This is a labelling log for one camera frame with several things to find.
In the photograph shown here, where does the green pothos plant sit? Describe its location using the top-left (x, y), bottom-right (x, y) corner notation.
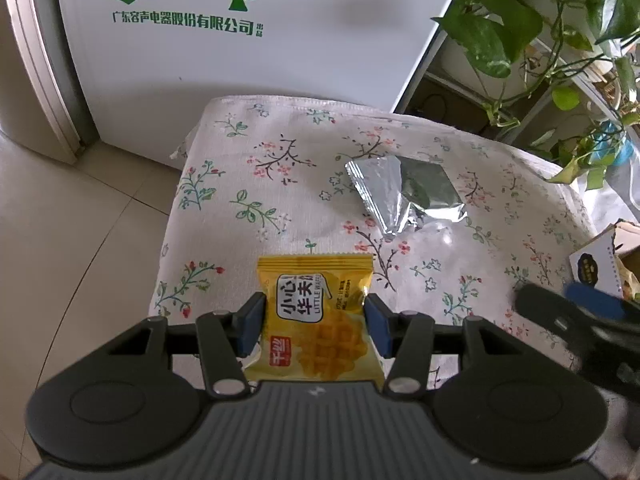
top-left (432, 0), bottom-right (640, 191)

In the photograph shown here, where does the blue plastic container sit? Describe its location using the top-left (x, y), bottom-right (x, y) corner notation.
top-left (595, 120), bottom-right (637, 167)

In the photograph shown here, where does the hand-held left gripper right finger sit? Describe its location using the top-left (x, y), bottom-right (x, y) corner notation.
top-left (364, 294), bottom-right (525, 395)

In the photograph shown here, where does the white refrigerator with green print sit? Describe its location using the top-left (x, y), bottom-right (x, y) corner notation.
top-left (50, 0), bottom-right (473, 168)

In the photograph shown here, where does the white mesh cloth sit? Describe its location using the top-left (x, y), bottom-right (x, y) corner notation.
top-left (575, 157), bottom-right (640, 238)

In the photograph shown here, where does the yellow waffle snack packet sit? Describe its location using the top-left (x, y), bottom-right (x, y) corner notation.
top-left (256, 254), bottom-right (386, 387)

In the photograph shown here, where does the wicker basket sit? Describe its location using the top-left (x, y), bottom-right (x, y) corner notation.
top-left (592, 67), bottom-right (640, 111)

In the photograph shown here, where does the white cardboard box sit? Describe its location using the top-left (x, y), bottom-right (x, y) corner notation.
top-left (569, 220), bottom-right (640, 307)

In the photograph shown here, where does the silver snack packet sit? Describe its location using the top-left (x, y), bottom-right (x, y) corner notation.
top-left (345, 156), bottom-right (469, 240)

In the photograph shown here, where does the white metal plant rack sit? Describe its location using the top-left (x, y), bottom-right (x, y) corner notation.
top-left (400, 25), bottom-right (640, 161)

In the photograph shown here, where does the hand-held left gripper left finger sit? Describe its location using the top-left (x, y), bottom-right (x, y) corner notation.
top-left (102, 292), bottom-right (268, 402)

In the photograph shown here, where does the floral tablecloth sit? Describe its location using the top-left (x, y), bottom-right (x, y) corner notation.
top-left (149, 95), bottom-right (601, 392)

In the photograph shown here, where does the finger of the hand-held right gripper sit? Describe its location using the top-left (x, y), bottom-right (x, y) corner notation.
top-left (515, 284), bottom-right (598, 343)
top-left (562, 281), bottom-right (640, 323)

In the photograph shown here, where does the beige door frame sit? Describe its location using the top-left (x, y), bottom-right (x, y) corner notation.
top-left (0, 0), bottom-right (101, 163)

